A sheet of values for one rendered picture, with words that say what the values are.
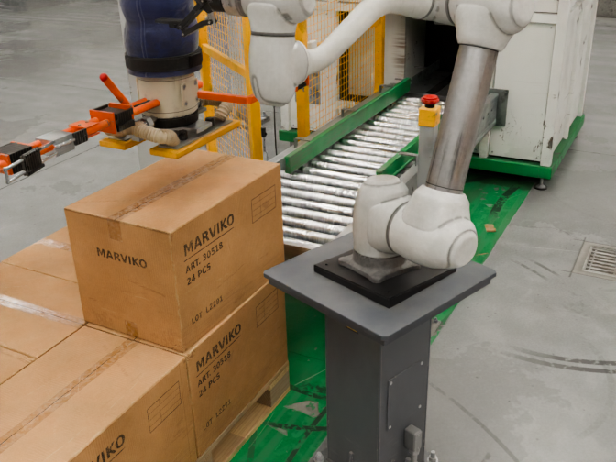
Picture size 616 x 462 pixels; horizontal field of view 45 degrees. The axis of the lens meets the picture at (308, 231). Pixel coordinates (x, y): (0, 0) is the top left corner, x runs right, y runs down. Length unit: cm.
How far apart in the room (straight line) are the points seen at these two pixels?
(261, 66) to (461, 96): 54
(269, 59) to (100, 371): 106
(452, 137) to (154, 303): 98
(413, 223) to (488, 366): 130
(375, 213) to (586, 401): 134
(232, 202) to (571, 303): 190
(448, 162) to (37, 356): 133
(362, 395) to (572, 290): 170
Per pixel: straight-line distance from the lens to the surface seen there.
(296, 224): 305
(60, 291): 273
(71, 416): 213
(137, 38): 221
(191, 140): 223
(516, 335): 339
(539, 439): 286
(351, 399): 240
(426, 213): 196
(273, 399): 288
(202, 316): 231
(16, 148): 191
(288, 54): 172
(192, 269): 221
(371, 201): 207
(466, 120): 196
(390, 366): 226
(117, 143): 229
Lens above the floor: 183
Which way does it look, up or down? 26 degrees down
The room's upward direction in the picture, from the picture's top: 2 degrees counter-clockwise
